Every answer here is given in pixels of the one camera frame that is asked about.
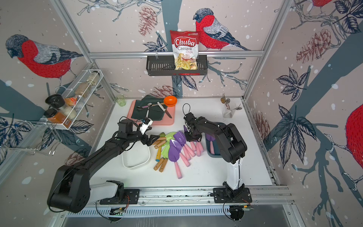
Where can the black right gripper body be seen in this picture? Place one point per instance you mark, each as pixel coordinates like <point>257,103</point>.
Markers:
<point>190,137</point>

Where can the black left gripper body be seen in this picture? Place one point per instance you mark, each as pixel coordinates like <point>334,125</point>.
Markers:
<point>137,136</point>

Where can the purple shovel pink handle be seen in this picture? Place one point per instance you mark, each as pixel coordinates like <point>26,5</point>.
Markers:
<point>210,139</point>
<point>173,156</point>
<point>180,137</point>
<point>196,148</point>

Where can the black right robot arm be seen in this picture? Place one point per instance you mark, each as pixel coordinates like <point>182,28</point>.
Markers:
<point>231,145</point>

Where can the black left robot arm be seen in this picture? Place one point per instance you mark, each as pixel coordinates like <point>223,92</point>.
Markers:
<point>71,190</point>

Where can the white storage tray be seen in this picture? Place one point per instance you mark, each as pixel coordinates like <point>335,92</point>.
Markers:
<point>139,155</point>

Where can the teal storage tray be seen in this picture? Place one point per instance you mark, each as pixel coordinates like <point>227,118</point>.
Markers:
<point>216,148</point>

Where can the iridescent spoon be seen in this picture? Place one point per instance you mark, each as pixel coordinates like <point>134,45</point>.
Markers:
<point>146,107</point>

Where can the pink cutting board tray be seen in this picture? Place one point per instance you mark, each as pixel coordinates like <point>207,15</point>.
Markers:
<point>166,121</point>

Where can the small green glass cup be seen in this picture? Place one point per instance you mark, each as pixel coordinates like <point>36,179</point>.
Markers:
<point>120,100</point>

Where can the dark green cloth napkin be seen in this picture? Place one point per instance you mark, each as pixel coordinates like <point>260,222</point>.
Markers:
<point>154,114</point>

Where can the orange plastic bowl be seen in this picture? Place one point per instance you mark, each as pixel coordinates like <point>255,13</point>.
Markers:
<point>170,101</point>

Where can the clear glass with cutlery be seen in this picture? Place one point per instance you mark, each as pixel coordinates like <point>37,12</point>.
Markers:
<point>230,108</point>

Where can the orange spice jar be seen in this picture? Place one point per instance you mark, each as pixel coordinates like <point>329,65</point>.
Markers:
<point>57,117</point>

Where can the black lid spice jar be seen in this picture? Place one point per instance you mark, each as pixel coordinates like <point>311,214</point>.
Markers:
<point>55,101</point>

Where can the Chuba cassava chips bag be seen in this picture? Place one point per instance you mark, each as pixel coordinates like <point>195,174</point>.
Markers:
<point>185,49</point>

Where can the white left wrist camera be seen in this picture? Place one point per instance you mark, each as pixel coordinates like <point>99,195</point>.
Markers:
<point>145,123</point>

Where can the purple shovel front pink handle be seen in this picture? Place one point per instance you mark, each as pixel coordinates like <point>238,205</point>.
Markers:
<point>173,156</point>

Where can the green shovel wooden handle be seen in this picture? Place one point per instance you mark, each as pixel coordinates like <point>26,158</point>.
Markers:
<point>163,140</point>
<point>162,163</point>

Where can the metal spoon white handle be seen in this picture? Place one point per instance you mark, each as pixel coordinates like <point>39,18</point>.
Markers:
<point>147,109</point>

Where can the white handled knife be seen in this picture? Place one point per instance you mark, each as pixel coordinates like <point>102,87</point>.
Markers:
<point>164,110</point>

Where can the green shovel yellow handle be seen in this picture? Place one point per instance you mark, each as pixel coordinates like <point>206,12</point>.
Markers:
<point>159,152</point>

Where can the white wire spice rack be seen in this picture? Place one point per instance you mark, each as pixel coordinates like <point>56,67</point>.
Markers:
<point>77,95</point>

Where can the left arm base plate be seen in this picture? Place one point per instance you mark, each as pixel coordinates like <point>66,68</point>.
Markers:
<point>128,196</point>

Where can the black wire wall basket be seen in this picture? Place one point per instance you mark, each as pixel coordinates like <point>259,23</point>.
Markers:
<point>165,66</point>

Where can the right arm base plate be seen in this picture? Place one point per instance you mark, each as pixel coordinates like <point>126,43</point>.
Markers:
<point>227,195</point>

